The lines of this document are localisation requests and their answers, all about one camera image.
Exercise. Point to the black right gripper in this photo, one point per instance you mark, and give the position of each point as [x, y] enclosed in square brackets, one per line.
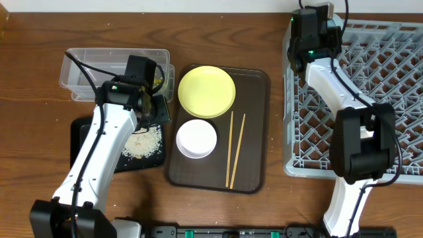
[335, 34]

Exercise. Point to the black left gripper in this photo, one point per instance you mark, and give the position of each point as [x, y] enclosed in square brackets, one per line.
[162, 110]

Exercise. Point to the green snack wrapper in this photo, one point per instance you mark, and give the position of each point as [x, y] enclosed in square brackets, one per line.
[158, 81]

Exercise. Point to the white bowl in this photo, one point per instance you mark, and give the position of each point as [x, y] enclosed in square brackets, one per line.
[196, 139]

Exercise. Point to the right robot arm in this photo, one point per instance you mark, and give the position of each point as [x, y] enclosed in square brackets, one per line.
[363, 142]

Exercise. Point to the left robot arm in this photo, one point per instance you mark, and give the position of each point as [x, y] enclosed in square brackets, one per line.
[124, 105]

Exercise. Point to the black waste tray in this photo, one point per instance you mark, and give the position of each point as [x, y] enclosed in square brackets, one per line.
[78, 131]

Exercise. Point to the grey dishwasher rack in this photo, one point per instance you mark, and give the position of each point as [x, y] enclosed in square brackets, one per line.
[384, 60]

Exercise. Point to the pile of white rice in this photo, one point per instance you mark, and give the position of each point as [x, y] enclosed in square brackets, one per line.
[144, 143]

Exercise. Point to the yellow plate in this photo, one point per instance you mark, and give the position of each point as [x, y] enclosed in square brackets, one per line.
[206, 92]

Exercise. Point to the dark brown serving tray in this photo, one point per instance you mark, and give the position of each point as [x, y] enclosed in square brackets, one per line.
[252, 98]

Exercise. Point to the clear plastic bin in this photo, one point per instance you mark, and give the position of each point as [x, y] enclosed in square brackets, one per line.
[114, 61]

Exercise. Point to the wooden chopstick left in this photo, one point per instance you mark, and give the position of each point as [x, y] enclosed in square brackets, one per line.
[229, 151]

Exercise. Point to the wooden chopstick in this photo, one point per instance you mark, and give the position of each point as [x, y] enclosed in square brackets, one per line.
[237, 152]
[229, 151]

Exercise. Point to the wooden chopstick right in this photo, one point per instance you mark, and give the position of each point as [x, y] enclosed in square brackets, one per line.
[237, 152]

